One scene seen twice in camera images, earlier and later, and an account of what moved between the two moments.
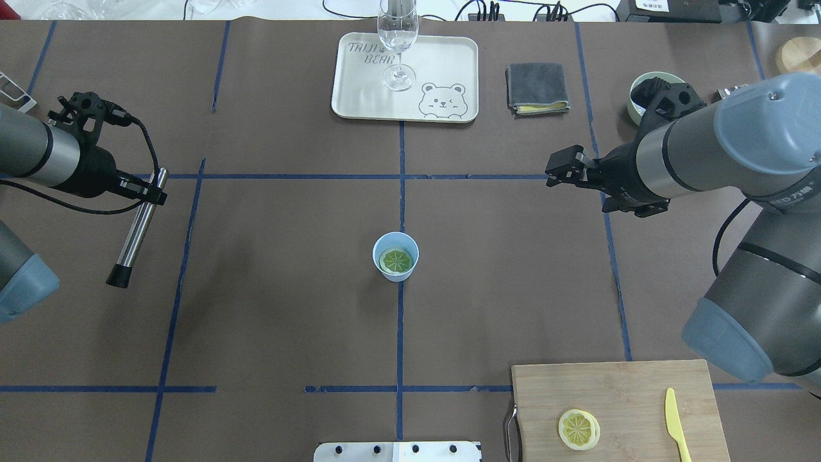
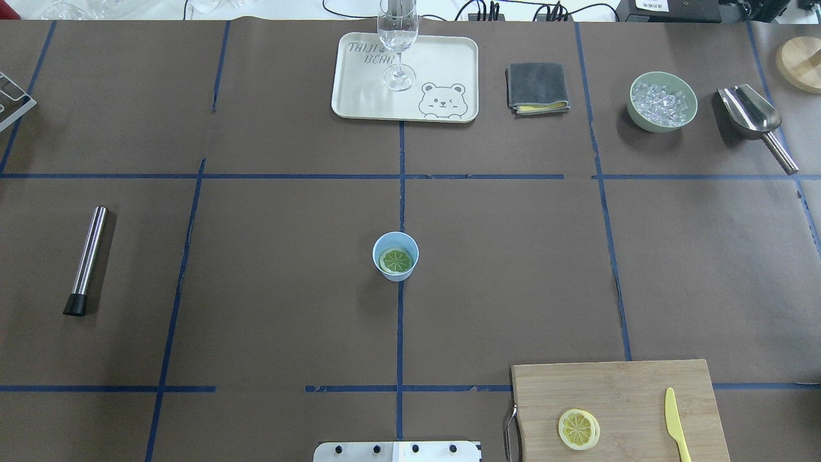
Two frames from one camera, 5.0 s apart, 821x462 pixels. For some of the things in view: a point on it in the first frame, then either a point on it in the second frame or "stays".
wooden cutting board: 628,398 stays
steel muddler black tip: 136,239 to 77,303
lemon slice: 397,261 stays
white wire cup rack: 27,106 stays
